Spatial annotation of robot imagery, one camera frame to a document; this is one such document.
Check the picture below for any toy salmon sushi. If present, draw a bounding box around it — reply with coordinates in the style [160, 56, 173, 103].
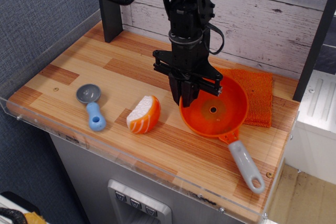
[127, 95, 161, 134]

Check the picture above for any yellow object bottom left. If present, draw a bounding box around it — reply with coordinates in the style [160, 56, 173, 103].
[24, 212, 48, 224]

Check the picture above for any blue spoon grey bowl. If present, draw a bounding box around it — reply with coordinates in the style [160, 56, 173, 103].
[76, 83, 107, 132]

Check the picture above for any black left vertical post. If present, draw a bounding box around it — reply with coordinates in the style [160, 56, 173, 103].
[99, 0, 123, 42]

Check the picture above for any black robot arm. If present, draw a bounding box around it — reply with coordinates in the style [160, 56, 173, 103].
[153, 0, 223, 108]

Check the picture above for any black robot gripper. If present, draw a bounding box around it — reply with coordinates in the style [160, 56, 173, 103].
[153, 35, 223, 108]

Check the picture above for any clear acrylic table guard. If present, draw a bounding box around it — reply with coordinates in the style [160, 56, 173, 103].
[1, 14, 298, 223]

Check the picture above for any orange folded cloth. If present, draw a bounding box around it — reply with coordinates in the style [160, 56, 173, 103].
[216, 67, 272, 128]

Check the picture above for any black right vertical post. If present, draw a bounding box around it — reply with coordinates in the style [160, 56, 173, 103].
[292, 0, 335, 102]

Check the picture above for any white side unit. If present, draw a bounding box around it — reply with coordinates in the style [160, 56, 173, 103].
[284, 70, 335, 184]

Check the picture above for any black vertical post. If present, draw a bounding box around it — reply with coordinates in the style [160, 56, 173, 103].
[292, 0, 335, 102]
[99, 0, 123, 42]

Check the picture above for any grey cabinet with dispenser panel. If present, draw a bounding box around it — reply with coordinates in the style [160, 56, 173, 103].
[51, 135, 239, 223]

